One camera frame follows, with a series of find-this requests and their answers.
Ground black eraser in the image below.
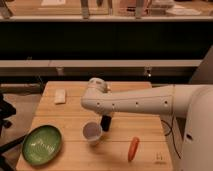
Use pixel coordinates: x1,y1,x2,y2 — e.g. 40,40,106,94
100,116,111,132

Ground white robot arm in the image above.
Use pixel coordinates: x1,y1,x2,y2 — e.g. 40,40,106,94
81,78,213,171

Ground green ceramic plate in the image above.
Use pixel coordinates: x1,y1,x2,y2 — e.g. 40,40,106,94
22,125,62,166

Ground white cloth sponge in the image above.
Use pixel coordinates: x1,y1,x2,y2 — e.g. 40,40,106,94
54,89,66,104

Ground orange carrot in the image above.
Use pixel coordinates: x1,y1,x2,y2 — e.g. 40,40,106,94
128,137,140,162

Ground black office chair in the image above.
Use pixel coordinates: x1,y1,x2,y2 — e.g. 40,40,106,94
0,93,26,171

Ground black cable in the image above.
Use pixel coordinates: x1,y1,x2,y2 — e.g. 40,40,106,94
161,115,183,161

